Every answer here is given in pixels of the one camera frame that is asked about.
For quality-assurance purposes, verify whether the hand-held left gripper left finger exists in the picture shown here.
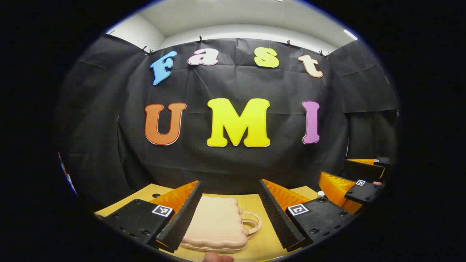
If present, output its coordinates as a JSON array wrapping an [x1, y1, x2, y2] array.
[[94, 180, 202, 253]]

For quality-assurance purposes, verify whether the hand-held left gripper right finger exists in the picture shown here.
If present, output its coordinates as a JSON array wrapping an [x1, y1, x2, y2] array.
[[258, 179, 356, 252]]

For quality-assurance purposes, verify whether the beige suitcase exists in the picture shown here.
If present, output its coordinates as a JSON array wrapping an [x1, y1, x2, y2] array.
[[179, 196, 262, 254]]

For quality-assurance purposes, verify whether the black backdrop cloth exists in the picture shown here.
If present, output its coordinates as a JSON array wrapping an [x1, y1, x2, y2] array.
[[56, 33, 400, 213]]

